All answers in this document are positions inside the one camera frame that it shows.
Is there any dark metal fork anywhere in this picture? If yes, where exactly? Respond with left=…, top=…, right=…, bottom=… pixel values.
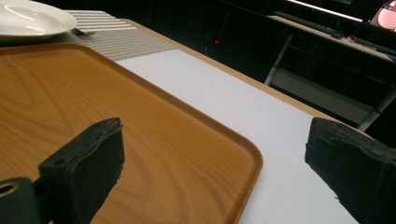
left=70, top=27, right=97, bottom=39

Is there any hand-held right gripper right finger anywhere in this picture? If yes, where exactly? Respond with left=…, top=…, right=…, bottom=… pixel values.
left=304, top=117, right=396, bottom=224

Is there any wood-grain plastic tray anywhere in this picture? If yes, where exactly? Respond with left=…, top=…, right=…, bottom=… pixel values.
left=0, top=42, right=264, bottom=224

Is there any white metal-frame desk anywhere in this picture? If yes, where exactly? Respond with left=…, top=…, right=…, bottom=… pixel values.
left=263, top=13, right=396, bottom=132

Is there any grey striped placemat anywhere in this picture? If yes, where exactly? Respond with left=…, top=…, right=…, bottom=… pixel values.
left=40, top=9, right=177, bottom=63

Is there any black computer keyboard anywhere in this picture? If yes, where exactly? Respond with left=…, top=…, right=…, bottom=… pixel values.
left=274, top=10, right=347, bottom=39

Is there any computer monitor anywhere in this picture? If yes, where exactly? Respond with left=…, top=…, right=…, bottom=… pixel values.
left=368, top=0, right=396, bottom=32

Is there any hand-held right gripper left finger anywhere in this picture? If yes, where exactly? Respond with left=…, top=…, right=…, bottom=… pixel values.
left=38, top=117, right=126, bottom=224

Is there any white table cover sheet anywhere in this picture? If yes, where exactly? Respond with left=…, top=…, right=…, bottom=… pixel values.
left=115, top=49, right=360, bottom=224

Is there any white ceramic plate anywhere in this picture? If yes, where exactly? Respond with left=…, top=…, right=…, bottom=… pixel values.
left=0, top=0, right=78, bottom=43

